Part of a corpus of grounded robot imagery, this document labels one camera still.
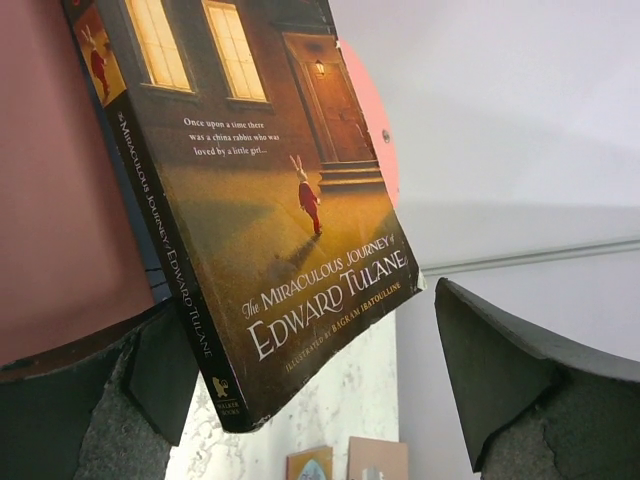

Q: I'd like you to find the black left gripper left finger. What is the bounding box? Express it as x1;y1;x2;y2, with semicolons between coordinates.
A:
1;299;198;479

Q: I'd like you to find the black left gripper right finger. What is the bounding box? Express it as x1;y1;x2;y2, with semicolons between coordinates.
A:
435;278;639;479

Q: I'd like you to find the Nineteen Eighty-Four blue book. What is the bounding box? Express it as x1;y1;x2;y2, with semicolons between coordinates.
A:
112;144;171;304

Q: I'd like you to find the Edward Tulane brown book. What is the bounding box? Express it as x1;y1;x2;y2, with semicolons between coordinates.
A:
63;1;425;433

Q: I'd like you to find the pink three-tier shelf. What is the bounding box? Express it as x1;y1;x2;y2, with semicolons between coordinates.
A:
1;1;402;366

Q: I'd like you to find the brown file folder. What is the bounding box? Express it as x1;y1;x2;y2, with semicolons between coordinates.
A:
347;437;409;480

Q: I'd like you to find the Othello orange book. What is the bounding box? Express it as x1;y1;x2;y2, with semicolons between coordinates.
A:
286;446;333;480

